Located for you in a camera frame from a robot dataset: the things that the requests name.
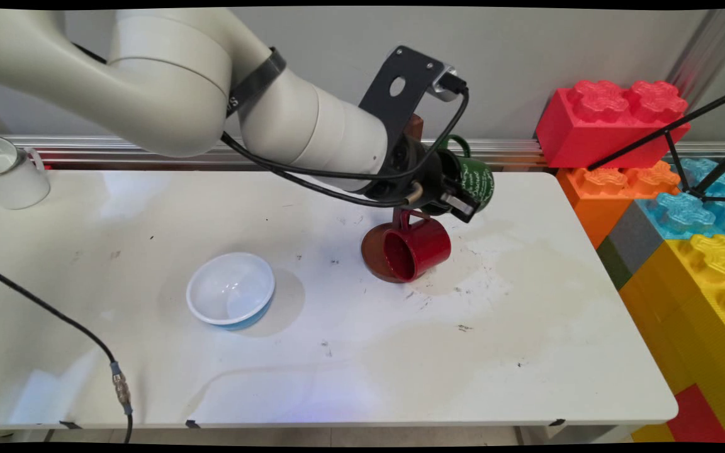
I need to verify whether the thin black camera cable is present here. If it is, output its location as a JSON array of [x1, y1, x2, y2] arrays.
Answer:
[[220, 74, 472, 209]]

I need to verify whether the slanted aluminium profile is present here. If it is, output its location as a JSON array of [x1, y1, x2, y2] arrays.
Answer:
[[664, 9, 725, 106]]

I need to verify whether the grey giant building block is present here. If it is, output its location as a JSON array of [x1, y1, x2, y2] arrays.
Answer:
[[606, 201, 666, 278]]

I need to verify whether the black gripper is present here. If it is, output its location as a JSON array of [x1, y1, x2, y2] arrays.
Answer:
[[372, 135, 482, 225]]

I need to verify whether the orange giant building block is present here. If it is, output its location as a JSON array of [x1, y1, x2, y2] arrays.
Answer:
[[556, 162, 682, 250]]

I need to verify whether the horizontal aluminium rail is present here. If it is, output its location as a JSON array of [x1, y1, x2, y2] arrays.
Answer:
[[0, 133, 725, 172]]

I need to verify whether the small red giant building block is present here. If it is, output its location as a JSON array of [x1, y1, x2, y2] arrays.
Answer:
[[665, 384, 725, 444]]

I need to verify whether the black cable with metal connector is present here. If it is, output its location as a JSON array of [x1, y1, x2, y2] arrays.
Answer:
[[0, 260, 135, 445]]

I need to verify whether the black velcro strap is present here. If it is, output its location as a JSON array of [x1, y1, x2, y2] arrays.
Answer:
[[225, 47, 288, 119]]

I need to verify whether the green enamel mug white script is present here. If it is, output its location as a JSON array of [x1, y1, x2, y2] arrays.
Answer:
[[441, 133, 496, 215]]

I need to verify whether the black tripod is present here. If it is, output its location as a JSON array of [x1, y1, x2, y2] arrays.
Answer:
[[587, 84, 725, 206]]

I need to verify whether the yellow giant building block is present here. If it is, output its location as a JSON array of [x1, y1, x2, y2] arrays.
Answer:
[[619, 234, 725, 443]]

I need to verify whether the white bowl blue outside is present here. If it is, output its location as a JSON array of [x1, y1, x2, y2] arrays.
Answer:
[[186, 252, 277, 331]]

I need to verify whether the dark green giant building block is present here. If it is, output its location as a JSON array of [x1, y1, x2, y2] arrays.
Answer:
[[596, 237, 633, 291]]

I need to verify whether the brown wooden mug tree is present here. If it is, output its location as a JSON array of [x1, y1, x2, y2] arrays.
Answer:
[[360, 113, 440, 284]]

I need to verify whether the red enamel mug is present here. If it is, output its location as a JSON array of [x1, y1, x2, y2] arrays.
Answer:
[[382, 209, 453, 284]]

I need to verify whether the blue giant building block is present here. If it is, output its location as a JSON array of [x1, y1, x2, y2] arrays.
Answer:
[[636, 158, 725, 242]]

